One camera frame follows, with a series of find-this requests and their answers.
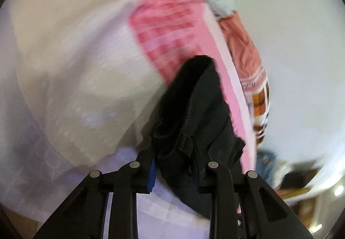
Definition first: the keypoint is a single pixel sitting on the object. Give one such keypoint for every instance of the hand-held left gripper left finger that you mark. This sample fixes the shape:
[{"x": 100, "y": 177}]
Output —
[{"x": 151, "y": 174}]

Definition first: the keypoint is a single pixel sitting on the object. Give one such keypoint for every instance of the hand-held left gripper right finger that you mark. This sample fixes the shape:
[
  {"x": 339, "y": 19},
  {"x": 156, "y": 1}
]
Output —
[{"x": 206, "y": 178}]

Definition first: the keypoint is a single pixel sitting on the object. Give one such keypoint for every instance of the black pants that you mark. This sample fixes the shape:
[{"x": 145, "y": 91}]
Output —
[{"x": 199, "y": 109}]

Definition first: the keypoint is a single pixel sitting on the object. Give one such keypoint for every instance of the brown wooden furniture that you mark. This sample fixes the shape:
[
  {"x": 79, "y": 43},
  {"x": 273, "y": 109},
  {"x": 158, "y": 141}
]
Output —
[{"x": 296, "y": 182}]

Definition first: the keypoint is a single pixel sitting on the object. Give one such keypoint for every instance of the white cloth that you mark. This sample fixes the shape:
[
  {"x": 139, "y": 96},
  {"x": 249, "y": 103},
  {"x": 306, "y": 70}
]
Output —
[{"x": 80, "y": 80}]

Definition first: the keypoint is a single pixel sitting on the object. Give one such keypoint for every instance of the plaid orange white quilt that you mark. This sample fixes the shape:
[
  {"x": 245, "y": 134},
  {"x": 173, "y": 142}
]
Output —
[{"x": 245, "y": 50}]

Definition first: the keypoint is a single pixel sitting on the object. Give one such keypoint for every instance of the pink checked bed sheet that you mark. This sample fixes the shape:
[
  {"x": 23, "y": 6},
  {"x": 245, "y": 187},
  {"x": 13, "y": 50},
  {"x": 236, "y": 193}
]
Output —
[{"x": 167, "y": 26}]

